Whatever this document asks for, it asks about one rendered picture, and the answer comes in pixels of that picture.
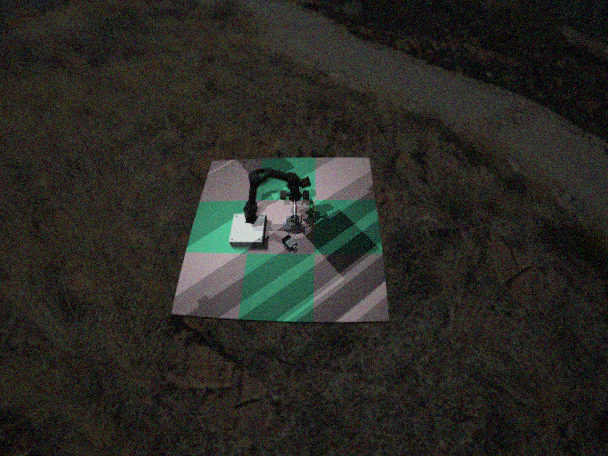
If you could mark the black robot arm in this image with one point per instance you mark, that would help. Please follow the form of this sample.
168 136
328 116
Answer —
293 183

